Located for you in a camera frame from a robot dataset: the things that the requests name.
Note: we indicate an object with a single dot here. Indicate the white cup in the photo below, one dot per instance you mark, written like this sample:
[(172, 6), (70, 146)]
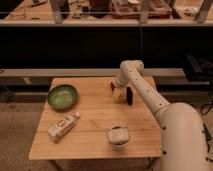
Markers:
[(118, 136)]

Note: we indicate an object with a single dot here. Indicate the wooden table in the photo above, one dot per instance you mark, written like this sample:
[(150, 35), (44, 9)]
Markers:
[(98, 114)]

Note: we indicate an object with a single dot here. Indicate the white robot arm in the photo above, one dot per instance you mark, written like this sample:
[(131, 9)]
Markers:
[(184, 146)]

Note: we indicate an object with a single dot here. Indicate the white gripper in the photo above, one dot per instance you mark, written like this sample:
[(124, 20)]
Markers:
[(120, 87)]

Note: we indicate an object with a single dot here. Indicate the wooden shelf bench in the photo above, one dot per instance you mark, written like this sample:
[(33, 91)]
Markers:
[(106, 13)]

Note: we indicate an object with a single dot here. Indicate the green ceramic bowl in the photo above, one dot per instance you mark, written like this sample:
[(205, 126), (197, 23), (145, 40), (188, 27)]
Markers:
[(62, 97)]

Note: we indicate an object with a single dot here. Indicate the dark eggplant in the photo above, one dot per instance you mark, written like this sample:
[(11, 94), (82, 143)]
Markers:
[(129, 96)]

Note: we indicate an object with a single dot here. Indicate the white milk carton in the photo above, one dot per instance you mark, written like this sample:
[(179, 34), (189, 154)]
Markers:
[(62, 127)]

